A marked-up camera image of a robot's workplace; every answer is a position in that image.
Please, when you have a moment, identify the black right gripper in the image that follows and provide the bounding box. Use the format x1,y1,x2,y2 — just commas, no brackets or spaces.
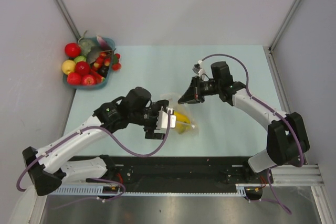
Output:
178,76,221,104

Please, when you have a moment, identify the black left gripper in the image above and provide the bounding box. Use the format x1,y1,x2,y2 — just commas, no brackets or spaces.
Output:
129,100,169,138

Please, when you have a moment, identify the clear zip top bag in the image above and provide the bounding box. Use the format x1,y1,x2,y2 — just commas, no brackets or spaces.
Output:
160,93,199,136

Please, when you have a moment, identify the yellow banana bunch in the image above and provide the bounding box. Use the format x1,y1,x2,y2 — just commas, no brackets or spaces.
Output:
174,111,194,134

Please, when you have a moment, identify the yellow lemon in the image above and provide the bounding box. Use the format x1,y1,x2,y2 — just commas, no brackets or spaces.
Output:
61,60,76,75

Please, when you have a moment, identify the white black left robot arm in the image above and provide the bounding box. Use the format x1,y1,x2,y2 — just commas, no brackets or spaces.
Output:
23,87,176,196

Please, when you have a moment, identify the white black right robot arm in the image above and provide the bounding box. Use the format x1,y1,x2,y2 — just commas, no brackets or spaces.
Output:
178,61,310,183

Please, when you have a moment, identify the teal plastic fruit basket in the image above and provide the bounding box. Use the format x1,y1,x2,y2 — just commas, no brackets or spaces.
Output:
62,35,119,90

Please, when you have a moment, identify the red watermelon slice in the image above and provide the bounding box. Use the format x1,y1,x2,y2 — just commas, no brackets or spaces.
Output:
90,70,105,84

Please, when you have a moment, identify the dark purple eggplant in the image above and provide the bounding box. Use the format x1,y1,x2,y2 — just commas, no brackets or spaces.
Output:
97,65,109,78

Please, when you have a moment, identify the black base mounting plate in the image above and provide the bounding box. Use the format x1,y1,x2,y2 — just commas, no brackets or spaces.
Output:
103,156,273,193

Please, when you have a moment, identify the red apple with highlight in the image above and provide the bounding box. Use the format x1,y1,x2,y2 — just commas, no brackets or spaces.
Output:
81,74,97,86

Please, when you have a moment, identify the cherry tomato cluster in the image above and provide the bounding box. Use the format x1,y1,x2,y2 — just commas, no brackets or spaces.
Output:
92,51,111,71

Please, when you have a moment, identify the green cabbage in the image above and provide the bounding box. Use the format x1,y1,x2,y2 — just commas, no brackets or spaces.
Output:
78,39,97,56

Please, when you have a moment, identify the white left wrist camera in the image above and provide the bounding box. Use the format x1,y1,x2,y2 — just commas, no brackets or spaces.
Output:
156,108,176,130

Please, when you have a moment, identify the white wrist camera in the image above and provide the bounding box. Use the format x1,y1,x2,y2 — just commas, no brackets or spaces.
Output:
156,108,176,130
192,60,205,78

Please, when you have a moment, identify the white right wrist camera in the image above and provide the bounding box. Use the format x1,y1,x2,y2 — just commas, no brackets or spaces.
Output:
192,60,205,78

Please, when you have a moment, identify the light blue cable duct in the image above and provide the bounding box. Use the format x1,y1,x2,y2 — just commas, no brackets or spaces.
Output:
49,184,246,198

